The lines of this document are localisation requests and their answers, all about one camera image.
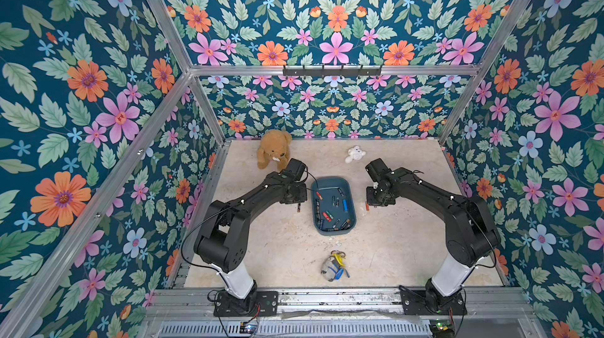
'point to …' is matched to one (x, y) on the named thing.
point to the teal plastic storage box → (334, 211)
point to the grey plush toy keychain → (333, 269)
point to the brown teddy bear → (274, 147)
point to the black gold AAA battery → (299, 207)
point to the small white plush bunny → (355, 153)
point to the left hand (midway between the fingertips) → (303, 195)
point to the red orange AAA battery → (367, 207)
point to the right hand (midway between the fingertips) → (373, 200)
